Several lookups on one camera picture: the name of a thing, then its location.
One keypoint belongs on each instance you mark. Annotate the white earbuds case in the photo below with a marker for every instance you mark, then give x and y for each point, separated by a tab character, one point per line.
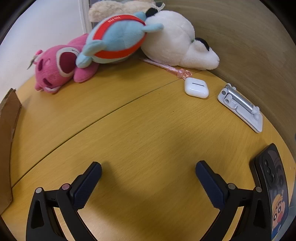
195	89

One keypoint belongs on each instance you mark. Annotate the pink pen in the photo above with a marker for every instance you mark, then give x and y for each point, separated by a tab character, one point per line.
161	66

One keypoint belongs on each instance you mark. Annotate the wooden desk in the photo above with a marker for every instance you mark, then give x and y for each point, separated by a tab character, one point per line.
138	127

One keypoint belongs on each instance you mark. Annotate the grey door frame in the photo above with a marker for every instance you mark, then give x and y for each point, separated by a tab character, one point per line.
85	16

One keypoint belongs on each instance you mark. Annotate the beige plush toy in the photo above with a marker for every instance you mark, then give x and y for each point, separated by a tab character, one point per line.
101	11

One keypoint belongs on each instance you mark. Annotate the pink plush bear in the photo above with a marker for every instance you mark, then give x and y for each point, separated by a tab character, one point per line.
55	67

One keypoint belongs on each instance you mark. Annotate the white plush dog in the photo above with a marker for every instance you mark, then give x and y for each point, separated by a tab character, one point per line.
171	39

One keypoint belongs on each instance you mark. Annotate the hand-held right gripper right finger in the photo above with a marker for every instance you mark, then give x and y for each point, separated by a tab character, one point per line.
211	185

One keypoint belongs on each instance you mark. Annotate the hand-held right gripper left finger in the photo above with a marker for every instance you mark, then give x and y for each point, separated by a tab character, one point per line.
86	183

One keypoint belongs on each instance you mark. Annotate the phone with cartoon case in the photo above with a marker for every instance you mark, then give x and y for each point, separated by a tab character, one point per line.
272	180

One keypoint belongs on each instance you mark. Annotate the white folding phone stand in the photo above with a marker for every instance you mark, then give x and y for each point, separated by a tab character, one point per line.
240	104

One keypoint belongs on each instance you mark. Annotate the blue plush with red stripe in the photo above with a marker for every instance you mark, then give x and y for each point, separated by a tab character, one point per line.
118	37

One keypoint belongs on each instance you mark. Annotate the cardboard box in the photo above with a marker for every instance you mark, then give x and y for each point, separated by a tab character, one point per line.
7	139

